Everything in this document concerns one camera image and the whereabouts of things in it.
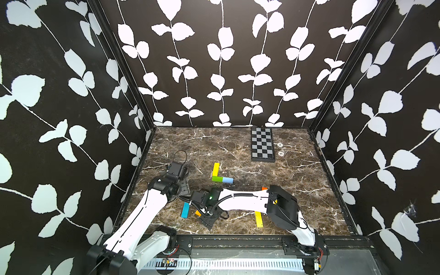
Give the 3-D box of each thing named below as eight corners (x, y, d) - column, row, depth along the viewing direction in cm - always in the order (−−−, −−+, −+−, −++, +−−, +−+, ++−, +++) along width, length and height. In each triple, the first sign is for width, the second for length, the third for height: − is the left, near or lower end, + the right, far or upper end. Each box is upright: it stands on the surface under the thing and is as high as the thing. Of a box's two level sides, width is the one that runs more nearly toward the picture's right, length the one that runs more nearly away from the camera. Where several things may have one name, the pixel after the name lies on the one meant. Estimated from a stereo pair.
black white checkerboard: (251, 161, 105) (251, 158, 103) (250, 128, 123) (251, 126, 121) (274, 162, 104) (275, 160, 102) (270, 130, 122) (271, 127, 120)
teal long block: (181, 218, 83) (180, 217, 82) (184, 203, 88) (183, 201, 86) (188, 218, 83) (187, 217, 82) (190, 203, 88) (189, 201, 86)
